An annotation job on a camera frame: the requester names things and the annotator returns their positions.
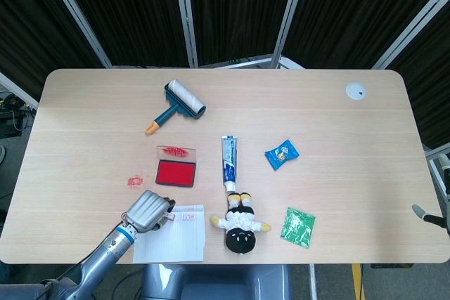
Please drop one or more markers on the red and white stamp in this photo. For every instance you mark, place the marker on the red and white stamp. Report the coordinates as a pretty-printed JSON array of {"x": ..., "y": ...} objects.
[{"x": 170, "y": 215}]

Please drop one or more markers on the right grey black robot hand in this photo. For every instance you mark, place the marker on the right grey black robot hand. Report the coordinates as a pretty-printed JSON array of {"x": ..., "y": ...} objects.
[{"x": 436, "y": 218}]

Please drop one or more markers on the black plush doll white shirt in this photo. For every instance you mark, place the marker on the black plush doll white shirt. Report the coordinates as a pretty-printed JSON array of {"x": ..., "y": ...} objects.
[{"x": 240, "y": 224}]

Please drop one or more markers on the green tea packet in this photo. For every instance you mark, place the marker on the green tea packet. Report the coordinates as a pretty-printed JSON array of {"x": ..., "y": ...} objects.
[{"x": 298, "y": 228}]

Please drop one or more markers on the teal lint roller orange tip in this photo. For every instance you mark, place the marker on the teal lint roller orange tip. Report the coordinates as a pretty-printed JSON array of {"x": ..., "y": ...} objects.
[{"x": 184, "y": 99}]

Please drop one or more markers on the blue snack packet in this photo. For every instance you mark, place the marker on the blue snack packet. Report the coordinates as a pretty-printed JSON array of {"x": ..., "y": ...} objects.
[{"x": 281, "y": 154}]

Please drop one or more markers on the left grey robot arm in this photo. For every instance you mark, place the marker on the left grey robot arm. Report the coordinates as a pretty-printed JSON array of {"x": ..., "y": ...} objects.
[{"x": 102, "y": 261}]

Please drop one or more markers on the white table leg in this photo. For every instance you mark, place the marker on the white table leg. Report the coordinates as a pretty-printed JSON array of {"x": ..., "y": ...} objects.
[{"x": 313, "y": 282}]

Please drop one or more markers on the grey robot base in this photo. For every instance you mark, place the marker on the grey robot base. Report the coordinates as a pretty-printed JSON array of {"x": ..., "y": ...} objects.
[{"x": 218, "y": 282}]

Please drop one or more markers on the white lined notepad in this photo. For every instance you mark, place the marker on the white lined notepad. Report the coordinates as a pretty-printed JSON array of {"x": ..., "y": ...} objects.
[{"x": 183, "y": 242}]

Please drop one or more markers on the silver partition post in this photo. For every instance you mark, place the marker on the silver partition post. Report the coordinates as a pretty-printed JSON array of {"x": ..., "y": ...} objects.
[
  {"x": 290, "y": 12},
  {"x": 184, "y": 15},
  {"x": 411, "y": 27},
  {"x": 75, "y": 13}
]

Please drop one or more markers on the blue white toothpaste tube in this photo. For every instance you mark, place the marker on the blue white toothpaste tube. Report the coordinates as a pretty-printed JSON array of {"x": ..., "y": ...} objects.
[{"x": 230, "y": 161}]

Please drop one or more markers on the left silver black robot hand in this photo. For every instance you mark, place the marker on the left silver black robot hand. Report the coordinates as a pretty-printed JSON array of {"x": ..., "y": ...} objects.
[{"x": 146, "y": 214}]

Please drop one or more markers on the red ink pad clear lid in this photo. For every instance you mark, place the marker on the red ink pad clear lid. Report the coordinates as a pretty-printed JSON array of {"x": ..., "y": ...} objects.
[{"x": 175, "y": 173}]

